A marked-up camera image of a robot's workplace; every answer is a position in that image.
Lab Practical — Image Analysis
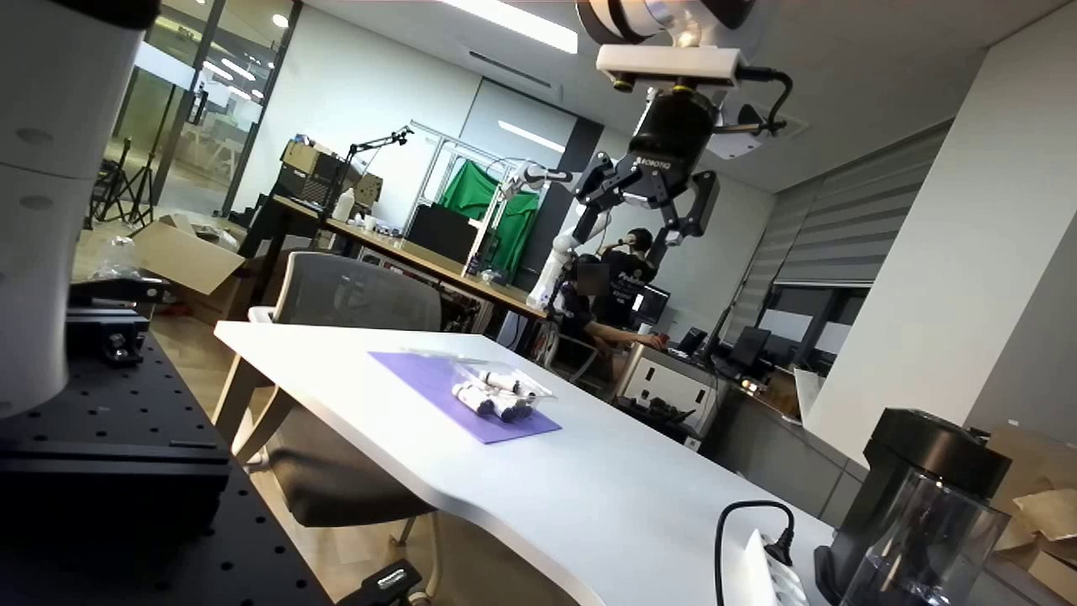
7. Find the flat cardboard box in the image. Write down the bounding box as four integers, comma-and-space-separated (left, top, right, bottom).
126, 214, 253, 321

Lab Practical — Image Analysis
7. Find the green cloth backdrop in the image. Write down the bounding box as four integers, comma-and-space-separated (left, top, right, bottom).
433, 157, 545, 279

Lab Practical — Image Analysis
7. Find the black perforated breadboard table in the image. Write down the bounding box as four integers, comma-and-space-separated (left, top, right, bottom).
0, 323, 331, 606

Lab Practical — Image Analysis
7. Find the purple mat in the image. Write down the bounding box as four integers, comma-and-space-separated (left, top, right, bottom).
366, 349, 566, 447

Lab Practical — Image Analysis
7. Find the white drawer cabinet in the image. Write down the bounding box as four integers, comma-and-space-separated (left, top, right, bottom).
615, 343, 734, 436

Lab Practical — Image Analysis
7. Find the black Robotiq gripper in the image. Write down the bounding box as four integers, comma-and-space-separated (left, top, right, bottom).
574, 83, 725, 246

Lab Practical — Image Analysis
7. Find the seated person in black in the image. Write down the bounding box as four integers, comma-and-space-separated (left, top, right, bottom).
552, 228, 666, 375

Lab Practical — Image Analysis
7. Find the ceiling light panel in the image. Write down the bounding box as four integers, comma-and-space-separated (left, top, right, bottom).
441, 0, 584, 57

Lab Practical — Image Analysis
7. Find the grey office chair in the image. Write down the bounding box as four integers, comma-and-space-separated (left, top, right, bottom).
245, 250, 451, 579

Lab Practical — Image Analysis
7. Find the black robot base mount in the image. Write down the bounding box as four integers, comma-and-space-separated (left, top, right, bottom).
0, 436, 236, 544

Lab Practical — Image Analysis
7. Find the clear plastic battery tray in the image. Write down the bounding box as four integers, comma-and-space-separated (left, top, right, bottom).
449, 359, 554, 423

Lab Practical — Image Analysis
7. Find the grey window blind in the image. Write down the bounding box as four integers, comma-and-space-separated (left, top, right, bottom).
749, 120, 953, 295

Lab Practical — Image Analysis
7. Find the black power cable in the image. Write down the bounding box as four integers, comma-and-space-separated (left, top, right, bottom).
710, 499, 802, 606

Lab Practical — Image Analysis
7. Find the open cardboard box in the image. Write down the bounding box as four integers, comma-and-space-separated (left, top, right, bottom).
989, 420, 1077, 606

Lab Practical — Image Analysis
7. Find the wooden desk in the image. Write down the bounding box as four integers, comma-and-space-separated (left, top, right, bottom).
239, 194, 552, 340

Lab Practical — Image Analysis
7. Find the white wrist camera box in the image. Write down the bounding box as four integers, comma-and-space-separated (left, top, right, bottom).
593, 43, 749, 89

